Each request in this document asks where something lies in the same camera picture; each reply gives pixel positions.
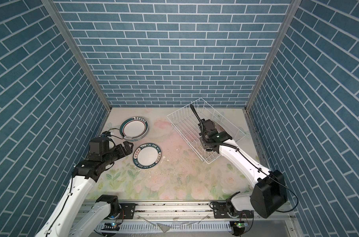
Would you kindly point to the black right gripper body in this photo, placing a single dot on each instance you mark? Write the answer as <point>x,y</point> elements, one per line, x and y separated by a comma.
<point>203,144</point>

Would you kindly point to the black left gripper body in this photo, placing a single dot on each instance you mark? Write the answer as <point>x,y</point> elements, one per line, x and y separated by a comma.
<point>115,153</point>

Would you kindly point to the white wire dish rack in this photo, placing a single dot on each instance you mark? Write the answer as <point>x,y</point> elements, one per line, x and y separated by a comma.
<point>186,121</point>

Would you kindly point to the dark green rim plate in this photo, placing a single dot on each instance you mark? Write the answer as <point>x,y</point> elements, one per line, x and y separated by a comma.
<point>134,129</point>

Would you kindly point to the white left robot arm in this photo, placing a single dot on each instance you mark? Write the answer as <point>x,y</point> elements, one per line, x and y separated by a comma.
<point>61,222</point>

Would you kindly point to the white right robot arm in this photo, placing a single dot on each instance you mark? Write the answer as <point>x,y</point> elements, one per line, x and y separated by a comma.
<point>269,188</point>

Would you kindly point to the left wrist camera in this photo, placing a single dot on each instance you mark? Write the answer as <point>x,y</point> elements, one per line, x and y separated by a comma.
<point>100,148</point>

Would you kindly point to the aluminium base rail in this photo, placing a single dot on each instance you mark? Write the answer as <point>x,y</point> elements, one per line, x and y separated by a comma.
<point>177,210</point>

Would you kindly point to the aluminium right corner post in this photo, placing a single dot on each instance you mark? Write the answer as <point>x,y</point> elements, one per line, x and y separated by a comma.
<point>293,7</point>

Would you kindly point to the aluminium corner post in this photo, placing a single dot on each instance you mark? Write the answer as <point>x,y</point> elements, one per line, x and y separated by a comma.
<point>65,32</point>
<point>293,7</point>

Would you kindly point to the aluminium left corner post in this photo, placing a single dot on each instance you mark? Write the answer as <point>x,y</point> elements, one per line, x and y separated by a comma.
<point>65,32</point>

